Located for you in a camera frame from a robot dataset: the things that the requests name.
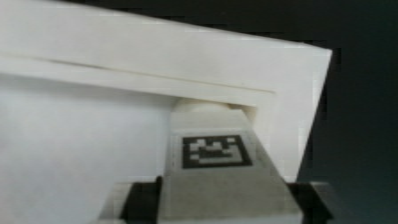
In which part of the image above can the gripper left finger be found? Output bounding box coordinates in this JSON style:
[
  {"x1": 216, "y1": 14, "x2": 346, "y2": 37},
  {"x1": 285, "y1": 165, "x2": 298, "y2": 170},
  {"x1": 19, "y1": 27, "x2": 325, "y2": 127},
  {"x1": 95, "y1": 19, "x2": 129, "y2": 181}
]
[{"x1": 102, "y1": 177, "x2": 163, "y2": 224}]

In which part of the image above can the white square tabletop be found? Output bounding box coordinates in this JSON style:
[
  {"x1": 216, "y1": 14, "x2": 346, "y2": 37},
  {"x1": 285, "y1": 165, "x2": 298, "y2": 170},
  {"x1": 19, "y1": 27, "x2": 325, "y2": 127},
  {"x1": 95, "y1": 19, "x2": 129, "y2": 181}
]
[{"x1": 0, "y1": 56, "x2": 273, "y2": 224}]

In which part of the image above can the white leg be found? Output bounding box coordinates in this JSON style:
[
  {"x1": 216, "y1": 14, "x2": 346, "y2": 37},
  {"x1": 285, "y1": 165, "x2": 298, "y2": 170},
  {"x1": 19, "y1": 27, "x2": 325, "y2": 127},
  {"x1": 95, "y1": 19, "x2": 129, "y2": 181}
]
[{"x1": 158, "y1": 99, "x2": 303, "y2": 224}]

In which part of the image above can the white obstacle fence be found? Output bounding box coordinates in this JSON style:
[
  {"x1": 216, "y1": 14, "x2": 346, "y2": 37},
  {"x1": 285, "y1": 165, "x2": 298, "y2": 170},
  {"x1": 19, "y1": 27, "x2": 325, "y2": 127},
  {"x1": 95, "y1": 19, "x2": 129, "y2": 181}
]
[{"x1": 0, "y1": 0, "x2": 332, "y2": 181}]

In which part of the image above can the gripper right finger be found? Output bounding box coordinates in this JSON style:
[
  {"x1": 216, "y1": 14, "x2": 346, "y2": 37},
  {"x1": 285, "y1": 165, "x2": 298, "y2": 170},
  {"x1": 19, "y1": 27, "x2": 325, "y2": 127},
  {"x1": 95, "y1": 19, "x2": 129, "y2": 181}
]
[{"x1": 287, "y1": 182, "x2": 339, "y2": 224}]

